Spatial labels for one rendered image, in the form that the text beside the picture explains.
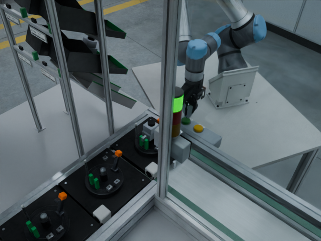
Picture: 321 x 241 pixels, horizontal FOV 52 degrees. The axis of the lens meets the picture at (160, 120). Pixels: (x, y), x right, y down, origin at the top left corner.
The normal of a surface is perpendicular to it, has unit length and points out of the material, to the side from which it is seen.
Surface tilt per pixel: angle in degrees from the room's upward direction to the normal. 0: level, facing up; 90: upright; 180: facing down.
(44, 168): 0
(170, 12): 90
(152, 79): 0
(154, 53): 0
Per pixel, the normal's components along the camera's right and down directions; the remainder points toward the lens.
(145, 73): 0.03, -0.73
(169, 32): -0.66, 0.50
